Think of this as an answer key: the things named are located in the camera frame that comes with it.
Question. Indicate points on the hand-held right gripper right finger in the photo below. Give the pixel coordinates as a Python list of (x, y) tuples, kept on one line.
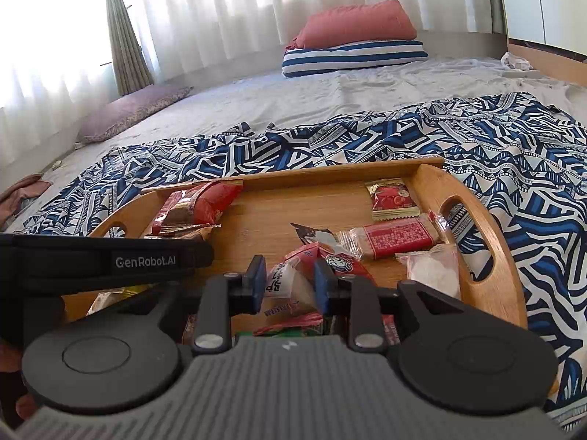
[(324, 288)]

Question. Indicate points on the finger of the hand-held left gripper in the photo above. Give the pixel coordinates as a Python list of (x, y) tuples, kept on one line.
[(197, 256)]

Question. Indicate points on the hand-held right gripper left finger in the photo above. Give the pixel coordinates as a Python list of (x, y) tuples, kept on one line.
[(256, 284)]

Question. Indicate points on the long red black stick packet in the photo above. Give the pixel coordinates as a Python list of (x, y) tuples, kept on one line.
[(344, 266)]

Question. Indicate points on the white triangular snack packet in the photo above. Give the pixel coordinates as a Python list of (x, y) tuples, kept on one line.
[(289, 284)]

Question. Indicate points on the large red gold cake packet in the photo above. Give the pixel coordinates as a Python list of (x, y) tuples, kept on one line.
[(202, 204)]

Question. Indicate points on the yellow snack packet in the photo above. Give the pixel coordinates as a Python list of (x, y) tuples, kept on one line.
[(110, 300)]

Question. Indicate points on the red label cracker packet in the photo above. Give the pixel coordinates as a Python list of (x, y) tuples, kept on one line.
[(394, 238)]

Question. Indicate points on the clear packet with white cake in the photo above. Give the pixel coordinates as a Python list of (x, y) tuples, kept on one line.
[(431, 268)]

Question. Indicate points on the red packet with gold edge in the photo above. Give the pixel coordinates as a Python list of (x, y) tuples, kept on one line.
[(392, 201)]

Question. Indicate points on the small red candy packet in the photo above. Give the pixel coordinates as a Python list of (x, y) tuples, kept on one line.
[(302, 318)]

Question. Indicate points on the pink cloth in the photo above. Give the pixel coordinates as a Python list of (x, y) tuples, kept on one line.
[(23, 192)]

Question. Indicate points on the purple pillow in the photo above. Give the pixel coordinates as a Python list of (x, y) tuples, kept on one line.
[(133, 110)]

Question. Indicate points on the bed with grey sheet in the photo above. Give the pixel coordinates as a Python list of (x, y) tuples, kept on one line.
[(298, 96)]

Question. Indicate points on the green drape curtain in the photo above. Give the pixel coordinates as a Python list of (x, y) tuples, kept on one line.
[(126, 46)]

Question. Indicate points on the blue white striped pillow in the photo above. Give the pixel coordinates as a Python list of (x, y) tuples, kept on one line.
[(353, 57)]

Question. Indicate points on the blue white patterned blanket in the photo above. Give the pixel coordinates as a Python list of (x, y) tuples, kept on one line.
[(527, 169)]

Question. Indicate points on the white sheer curtain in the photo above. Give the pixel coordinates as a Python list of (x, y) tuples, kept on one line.
[(252, 0)]

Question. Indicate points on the red pillow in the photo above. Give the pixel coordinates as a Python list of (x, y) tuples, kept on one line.
[(357, 25)]

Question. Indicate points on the crumpled white cloth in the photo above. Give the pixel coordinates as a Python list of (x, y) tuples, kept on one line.
[(516, 60)]

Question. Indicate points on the white wardrobe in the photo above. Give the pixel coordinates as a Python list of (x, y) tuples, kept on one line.
[(541, 0)]

